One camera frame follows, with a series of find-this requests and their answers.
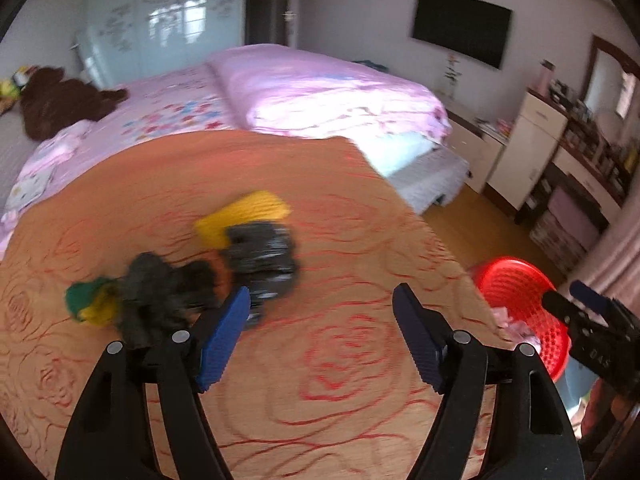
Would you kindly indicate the tall white cabinet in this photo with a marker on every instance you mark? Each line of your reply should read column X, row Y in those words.
column 525, row 155

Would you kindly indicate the dark wooden door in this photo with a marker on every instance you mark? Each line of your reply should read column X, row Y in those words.
column 267, row 5

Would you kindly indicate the dressing table mirror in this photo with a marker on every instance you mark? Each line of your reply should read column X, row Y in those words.
column 607, row 80

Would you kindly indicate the glass floral sliding wardrobe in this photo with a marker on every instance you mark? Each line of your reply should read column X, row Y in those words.
column 165, row 20

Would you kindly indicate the green yellow wrapper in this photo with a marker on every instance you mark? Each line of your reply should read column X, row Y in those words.
column 85, row 305

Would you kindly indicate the blue cloth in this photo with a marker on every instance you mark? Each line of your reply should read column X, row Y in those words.
column 372, row 64

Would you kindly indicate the pink white wrapper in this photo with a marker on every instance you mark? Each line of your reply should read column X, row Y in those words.
column 520, row 332

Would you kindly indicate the red plastic basket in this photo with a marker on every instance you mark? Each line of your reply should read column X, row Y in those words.
column 515, row 285

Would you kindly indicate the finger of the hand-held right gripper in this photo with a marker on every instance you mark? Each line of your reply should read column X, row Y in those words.
column 587, row 295
column 560, row 307

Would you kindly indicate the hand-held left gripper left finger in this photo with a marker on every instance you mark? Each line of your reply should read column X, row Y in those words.
column 225, row 340

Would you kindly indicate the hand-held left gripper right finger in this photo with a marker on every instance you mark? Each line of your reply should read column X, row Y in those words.
column 420, row 335

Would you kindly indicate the pink thermos bottle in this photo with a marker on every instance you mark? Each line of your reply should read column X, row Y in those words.
column 546, row 80

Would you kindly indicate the patterned storage box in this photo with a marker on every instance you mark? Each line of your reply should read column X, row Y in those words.
column 555, row 240

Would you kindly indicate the large brown plush bear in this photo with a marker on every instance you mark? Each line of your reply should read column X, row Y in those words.
column 60, row 105

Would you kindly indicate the pink duvet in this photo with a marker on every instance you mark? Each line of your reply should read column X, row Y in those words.
column 325, row 90

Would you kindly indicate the low cream nightstand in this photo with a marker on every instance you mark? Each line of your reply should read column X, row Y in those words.
column 475, row 150

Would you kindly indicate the beige curtain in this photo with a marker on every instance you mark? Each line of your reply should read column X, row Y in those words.
column 617, row 255

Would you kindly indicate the black wall television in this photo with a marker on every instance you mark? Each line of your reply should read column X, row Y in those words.
column 460, row 27

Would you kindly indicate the black sock pair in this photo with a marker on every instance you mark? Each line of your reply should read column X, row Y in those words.
column 150, row 300

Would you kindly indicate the light blue quilt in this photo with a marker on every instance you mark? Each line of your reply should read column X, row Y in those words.
column 400, row 152

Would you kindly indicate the yellow green plush toy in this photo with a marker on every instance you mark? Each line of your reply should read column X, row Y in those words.
column 10, row 87

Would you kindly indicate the glass vase with rose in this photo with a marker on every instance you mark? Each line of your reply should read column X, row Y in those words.
column 452, row 77

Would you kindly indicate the dark wooden dressing table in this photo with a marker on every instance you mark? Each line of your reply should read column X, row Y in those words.
column 595, row 185

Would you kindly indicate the light blue plastic chair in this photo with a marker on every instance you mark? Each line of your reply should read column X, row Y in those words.
column 575, row 385

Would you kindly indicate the pink floral bedsheet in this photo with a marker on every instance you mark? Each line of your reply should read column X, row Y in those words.
column 165, row 110

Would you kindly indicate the orange rose pattern blanket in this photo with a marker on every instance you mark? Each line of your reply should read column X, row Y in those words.
column 325, row 270

